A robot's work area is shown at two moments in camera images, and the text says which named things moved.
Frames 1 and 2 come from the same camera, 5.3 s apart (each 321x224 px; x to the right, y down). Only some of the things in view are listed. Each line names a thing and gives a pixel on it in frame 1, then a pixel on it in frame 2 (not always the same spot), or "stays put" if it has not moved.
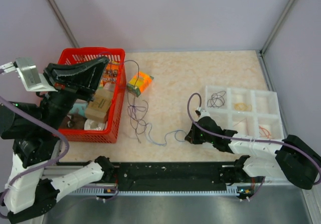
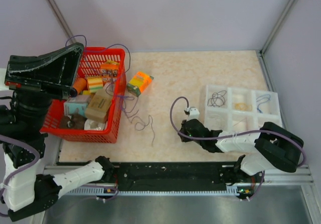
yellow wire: (243, 107) stays put
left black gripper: (82, 79) to (53, 73)
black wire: (216, 100) stays put
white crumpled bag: (91, 125) stays put
